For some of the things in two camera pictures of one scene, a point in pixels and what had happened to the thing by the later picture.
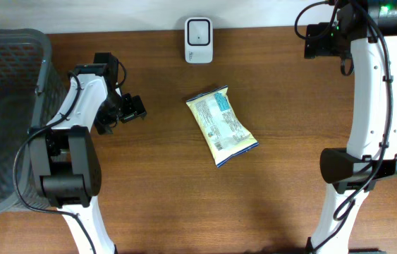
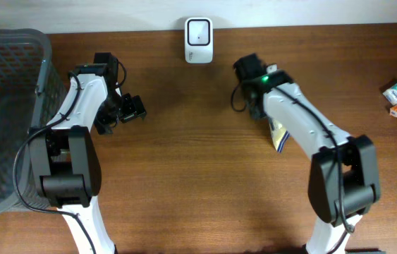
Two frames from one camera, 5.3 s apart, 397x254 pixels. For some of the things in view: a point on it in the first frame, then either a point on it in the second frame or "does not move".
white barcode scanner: x=199 y=40 does not move
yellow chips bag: x=225 y=135 → x=279 y=135
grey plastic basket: x=15 y=86 does not move
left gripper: x=133 y=106 does not move
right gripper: x=314 y=46 → x=257 y=113
